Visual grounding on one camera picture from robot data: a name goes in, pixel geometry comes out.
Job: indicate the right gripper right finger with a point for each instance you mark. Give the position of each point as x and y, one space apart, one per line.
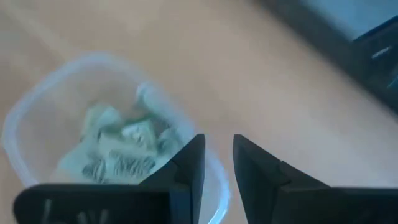
295 205

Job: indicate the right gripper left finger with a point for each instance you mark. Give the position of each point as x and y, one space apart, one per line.
140 205

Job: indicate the banknotes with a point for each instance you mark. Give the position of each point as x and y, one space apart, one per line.
124 165

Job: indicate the green foil sachet packet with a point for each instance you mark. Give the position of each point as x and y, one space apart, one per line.
140 132
99 119
152 96

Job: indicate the clear plastic bin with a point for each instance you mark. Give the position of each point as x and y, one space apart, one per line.
46 124

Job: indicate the black aluminium table frame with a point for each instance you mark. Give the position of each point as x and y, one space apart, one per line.
326 40

